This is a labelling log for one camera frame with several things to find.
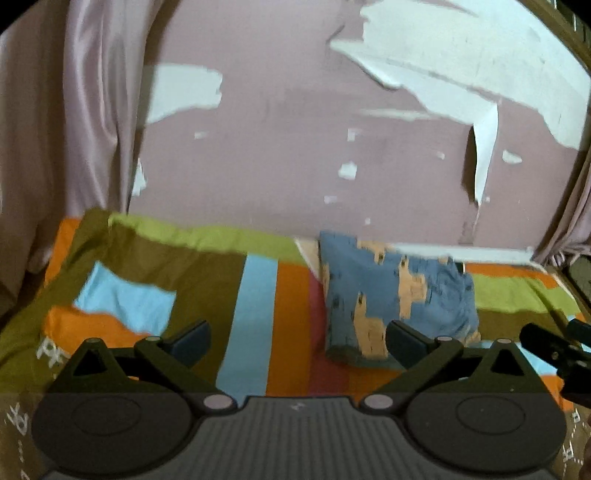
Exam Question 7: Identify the blue patterned child pants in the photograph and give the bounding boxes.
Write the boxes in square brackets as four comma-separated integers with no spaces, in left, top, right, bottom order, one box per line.
[318,231,480,369]

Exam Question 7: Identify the colourful patchwork bedsheet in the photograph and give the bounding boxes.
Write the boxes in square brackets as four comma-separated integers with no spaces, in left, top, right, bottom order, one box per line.
[1,209,590,479]

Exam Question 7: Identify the pink satin curtain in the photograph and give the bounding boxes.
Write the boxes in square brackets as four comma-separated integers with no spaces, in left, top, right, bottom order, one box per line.
[1,1,162,311]

